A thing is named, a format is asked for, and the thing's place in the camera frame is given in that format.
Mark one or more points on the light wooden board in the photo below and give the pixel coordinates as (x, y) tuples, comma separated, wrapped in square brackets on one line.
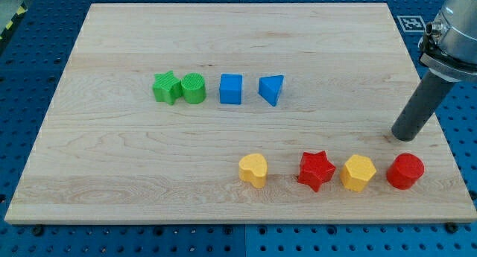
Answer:
[(108, 153)]

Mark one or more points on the yellow heart block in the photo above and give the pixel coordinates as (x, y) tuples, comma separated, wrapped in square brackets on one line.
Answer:
[(253, 168)]

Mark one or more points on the blue triangle block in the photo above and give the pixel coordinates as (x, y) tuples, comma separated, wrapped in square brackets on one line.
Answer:
[(270, 88)]

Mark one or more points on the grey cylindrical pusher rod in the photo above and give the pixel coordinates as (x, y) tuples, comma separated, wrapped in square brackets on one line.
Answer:
[(426, 98)]

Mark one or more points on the green cylinder block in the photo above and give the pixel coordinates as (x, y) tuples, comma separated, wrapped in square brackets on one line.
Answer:
[(193, 87)]

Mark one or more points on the red cylinder block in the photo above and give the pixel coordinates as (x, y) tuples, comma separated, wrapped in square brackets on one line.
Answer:
[(405, 170)]

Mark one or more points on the blue cube block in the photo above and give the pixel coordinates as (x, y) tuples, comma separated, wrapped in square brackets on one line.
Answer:
[(230, 88)]

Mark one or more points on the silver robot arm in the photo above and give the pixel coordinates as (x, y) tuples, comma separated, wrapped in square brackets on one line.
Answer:
[(448, 45)]

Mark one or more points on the green star block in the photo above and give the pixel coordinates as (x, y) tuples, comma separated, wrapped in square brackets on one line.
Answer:
[(167, 87)]

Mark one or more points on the yellow black hazard tape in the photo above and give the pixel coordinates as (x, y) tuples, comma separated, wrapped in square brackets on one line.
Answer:
[(13, 23)]

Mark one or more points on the red star block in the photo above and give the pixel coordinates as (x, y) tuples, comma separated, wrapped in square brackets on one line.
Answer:
[(315, 170)]

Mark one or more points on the yellow hexagon block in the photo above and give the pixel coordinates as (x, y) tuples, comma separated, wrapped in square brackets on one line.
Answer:
[(357, 172)]

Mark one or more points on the white fiducial marker tag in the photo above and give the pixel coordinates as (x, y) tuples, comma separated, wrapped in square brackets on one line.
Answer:
[(411, 23)]

